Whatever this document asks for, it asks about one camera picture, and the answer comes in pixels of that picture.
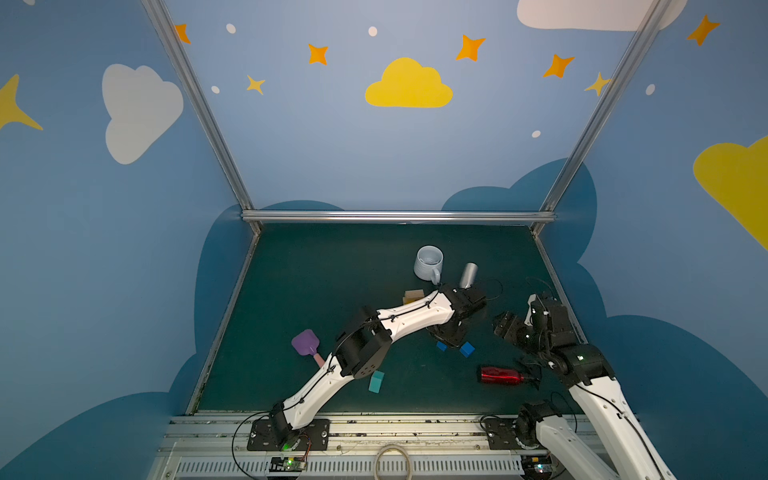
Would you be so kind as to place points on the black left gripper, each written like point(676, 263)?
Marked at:
point(450, 334)

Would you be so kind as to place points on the purple pink toy spatula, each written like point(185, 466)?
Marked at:
point(306, 343)

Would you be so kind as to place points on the aluminium left corner post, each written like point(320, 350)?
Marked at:
point(162, 23)

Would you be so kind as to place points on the light blue ceramic mug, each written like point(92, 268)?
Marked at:
point(428, 264)

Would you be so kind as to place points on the left green circuit board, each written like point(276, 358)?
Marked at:
point(293, 465)

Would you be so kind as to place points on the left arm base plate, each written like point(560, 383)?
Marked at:
point(264, 436)

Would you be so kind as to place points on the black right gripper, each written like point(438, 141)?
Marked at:
point(517, 327)

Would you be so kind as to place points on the aluminium right corner post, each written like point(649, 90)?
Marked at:
point(637, 49)

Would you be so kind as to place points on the silver spray bottle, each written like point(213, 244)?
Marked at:
point(468, 275)

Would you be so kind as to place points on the right green circuit board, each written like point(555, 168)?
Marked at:
point(536, 467)

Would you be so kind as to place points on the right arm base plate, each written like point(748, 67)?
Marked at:
point(507, 433)

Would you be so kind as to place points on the tan wood block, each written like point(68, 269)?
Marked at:
point(411, 296)

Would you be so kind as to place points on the red spray bottle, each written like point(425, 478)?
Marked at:
point(501, 375)

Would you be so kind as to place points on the green circuit board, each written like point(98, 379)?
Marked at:
point(536, 467)
point(293, 465)

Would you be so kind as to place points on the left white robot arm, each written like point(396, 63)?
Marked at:
point(363, 344)

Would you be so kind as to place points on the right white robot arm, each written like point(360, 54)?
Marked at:
point(546, 333)

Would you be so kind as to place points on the aluminium corner post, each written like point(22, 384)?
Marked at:
point(637, 49)
point(162, 23)

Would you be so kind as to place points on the front aluminium rail base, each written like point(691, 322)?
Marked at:
point(360, 446)

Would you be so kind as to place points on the aluminium back frame rail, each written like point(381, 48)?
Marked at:
point(467, 217)

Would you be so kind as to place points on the teal block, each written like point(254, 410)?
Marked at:
point(376, 381)

